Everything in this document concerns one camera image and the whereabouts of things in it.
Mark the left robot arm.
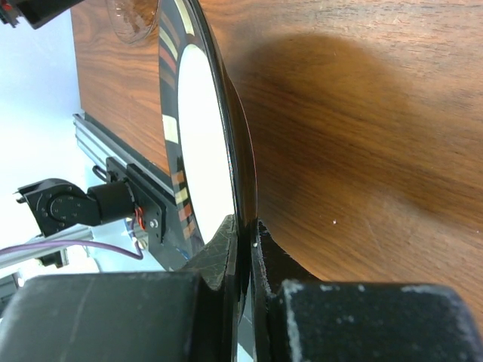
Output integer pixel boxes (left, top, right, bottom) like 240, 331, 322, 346
20, 1, 174, 266

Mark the black gold striped plate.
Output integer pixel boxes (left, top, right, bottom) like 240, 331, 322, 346
158, 1, 257, 351

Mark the clear glass plate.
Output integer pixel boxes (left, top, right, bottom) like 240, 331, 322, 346
105, 0, 160, 44

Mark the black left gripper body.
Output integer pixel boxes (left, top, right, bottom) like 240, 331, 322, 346
1, 0, 82, 29

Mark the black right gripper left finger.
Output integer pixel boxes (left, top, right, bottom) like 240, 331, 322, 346
1, 215, 238, 361

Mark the aluminium frame rail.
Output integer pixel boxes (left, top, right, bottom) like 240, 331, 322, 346
73, 113, 174, 198

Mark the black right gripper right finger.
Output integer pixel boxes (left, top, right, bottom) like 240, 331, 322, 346
251, 224, 482, 361

